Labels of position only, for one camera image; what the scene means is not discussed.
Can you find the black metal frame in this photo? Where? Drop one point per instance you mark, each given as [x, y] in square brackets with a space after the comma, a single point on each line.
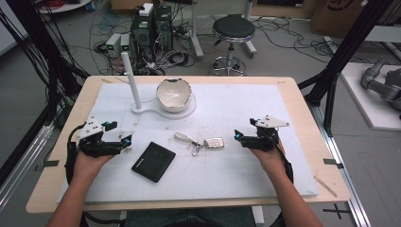
[346, 47]

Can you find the wooden table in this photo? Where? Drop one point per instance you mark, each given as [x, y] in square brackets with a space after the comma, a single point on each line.
[304, 104]

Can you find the white desk leg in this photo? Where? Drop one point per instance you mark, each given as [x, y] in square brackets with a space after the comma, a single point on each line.
[250, 47]
[196, 34]

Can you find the black computer tower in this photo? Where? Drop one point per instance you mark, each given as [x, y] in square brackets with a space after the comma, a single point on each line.
[163, 25]
[142, 34]

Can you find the black round stool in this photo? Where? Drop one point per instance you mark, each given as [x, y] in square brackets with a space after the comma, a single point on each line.
[234, 26]

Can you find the cardboard box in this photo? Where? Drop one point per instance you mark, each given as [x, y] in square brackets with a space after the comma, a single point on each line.
[334, 15]

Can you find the aluminium rail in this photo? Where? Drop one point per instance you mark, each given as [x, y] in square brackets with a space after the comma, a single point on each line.
[343, 176]
[22, 167]

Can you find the black wallet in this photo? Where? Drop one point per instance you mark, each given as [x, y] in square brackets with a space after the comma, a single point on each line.
[153, 162]

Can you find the white foam mat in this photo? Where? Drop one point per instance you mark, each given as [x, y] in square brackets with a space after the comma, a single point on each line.
[220, 179]

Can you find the white ceramic bowl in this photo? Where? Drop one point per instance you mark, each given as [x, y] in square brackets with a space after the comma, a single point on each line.
[173, 94]

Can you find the white platform board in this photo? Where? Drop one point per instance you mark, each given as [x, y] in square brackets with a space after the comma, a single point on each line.
[369, 107]

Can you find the small grey power unit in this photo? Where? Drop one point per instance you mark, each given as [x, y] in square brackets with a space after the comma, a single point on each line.
[113, 42]
[125, 42]

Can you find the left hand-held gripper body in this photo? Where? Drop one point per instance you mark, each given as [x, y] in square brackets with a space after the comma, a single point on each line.
[94, 148]

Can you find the white box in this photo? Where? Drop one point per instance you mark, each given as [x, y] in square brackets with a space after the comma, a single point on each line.
[146, 9]

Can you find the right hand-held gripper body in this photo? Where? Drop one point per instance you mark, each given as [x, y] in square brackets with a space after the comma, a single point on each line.
[265, 140]

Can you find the person's right hand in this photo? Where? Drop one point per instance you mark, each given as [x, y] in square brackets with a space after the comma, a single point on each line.
[271, 160]

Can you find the grey tape strip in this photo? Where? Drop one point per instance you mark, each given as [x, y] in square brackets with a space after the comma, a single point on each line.
[47, 164]
[332, 162]

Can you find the white stand with pole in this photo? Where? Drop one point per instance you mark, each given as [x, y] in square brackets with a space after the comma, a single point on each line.
[132, 82]

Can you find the person's left hand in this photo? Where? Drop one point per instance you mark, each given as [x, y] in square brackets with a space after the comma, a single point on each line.
[88, 167]

